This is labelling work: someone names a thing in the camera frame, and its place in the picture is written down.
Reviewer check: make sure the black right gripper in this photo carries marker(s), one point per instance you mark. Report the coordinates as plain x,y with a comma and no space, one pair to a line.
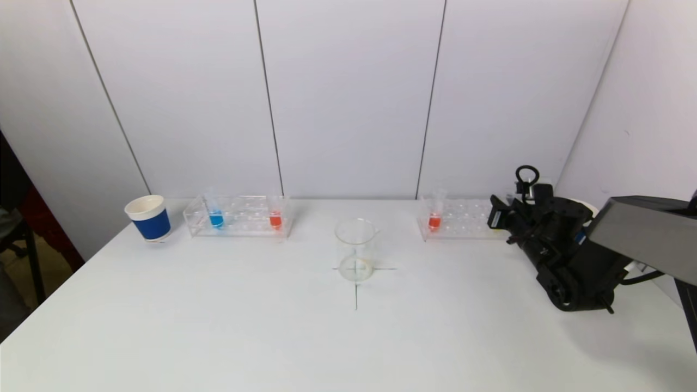
496,216

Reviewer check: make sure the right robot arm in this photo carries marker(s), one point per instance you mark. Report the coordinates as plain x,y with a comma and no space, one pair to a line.
648,234

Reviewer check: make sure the clear acrylic test tube rack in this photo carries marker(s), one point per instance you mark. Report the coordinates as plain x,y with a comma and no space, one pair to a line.
468,223
245,224

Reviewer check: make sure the test tube with red pigment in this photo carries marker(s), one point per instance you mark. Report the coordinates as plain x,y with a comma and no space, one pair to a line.
434,221
275,220

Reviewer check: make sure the clear glass beaker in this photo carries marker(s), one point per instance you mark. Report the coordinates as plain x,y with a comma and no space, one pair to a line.
356,267

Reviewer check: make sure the test tube with blue pigment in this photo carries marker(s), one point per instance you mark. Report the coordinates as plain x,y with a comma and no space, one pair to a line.
216,219

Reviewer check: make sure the blue and white paper cup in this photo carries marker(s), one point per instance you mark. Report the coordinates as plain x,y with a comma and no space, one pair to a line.
152,224
592,208

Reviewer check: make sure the person in grey trousers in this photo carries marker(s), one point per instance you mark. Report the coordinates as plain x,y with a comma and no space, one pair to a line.
8,218

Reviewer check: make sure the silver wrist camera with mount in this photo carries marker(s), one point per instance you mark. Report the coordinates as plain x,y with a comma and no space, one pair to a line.
542,191

